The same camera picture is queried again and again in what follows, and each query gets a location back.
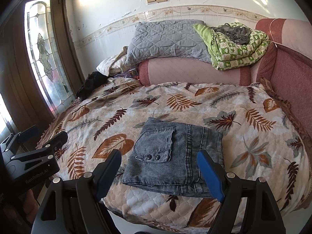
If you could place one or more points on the left hand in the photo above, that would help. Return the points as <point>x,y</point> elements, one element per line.
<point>26,207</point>

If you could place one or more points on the dark grey crumpled cloth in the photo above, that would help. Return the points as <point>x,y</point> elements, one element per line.
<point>236,33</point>

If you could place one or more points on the leaf pattern quilted blanket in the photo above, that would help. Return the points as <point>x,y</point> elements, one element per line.
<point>249,130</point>

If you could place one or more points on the blue denim pants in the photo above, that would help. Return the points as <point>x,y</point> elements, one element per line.
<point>164,158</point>

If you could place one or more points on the grey quilted pillow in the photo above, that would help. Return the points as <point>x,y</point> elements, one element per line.
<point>169,38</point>

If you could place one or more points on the pink red sofa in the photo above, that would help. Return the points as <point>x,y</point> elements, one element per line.
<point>286,64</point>

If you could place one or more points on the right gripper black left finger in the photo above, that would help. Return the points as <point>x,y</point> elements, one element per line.
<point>75,206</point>

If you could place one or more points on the purple small package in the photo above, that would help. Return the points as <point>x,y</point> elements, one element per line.
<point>132,73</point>

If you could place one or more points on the wooden stained glass door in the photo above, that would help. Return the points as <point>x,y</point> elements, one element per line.
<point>40,72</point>

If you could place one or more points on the black garment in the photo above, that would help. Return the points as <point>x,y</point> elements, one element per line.
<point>93,81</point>

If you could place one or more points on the green patterned folded blanket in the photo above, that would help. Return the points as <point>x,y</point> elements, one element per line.
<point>225,54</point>

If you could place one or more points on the cream pillow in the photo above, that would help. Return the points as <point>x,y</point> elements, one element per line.
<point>114,64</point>

